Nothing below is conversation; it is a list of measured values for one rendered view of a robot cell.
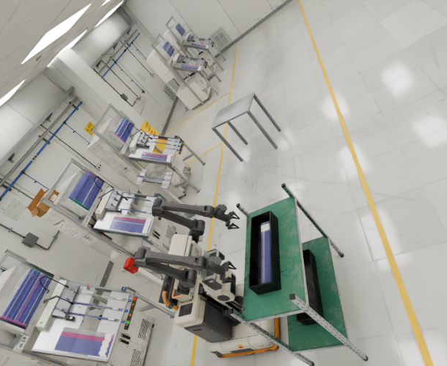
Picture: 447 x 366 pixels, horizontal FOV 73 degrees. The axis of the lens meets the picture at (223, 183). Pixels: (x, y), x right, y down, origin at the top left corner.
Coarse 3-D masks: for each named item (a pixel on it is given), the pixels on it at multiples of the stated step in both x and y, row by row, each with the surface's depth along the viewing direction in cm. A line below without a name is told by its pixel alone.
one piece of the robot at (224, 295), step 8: (192, 240) 236; (192, 248) 228; (200, 248) 237; (232, 272) 254; (200, 280) 236; (216, 280) 238; (208, 288) 237; (224, 288) 239; (216, 296) 243; (224, 296) 241; (232, 296) 242
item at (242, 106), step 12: (252, 96) 440; (228, 108) 466; (240, 108) 438; (264, 108) 459; (216, 120) 468; (228, 120) 440; (252, 120) 429; (216, 132) 464; (264, 132) 441; (228, 144) 479; (240, 156) 496
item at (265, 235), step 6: (264, 222) 229; (264, 228) 225; (264, 234) 221; (264, 240) 217; (264, 246) 214; (264, 252) 210; (264, 258) 207; (264, 264) 204; (264, 270) 200; (270, 270) 198; (264, 276) 198; (270, 276) 195; (264, 282) 194
